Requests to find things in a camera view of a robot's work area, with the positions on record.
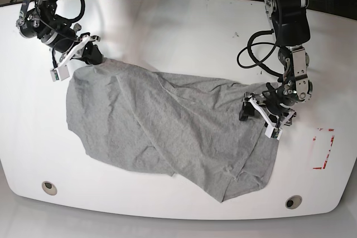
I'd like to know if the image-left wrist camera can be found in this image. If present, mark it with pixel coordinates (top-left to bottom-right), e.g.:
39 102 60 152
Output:
50 65 70 82

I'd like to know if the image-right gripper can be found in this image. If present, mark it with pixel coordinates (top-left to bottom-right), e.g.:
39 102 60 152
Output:
239 92 296 128

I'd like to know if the table grommet hole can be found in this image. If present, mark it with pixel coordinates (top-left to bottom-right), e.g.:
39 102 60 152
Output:
41 181 57 196
285 195 302 210

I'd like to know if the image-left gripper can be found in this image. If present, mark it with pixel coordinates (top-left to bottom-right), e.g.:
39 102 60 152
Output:
51 33 104 68

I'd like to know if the red tape rectangle marking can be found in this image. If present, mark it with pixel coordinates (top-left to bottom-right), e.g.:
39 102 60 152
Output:
310 128 335 170

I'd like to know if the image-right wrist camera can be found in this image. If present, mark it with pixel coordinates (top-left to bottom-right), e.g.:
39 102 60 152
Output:
265 125 283 140

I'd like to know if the grey t-shirt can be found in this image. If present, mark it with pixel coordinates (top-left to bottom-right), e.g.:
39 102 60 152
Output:
66 59 278 202

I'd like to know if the left table grommet hole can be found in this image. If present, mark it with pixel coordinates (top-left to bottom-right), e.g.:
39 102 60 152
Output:
41 181 57 196

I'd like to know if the right table grommet hole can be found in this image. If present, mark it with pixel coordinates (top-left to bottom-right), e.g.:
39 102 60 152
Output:
285 195 302 210

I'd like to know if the image-left arm black cable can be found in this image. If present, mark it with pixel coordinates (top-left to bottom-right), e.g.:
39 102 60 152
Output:
55 0 86 30

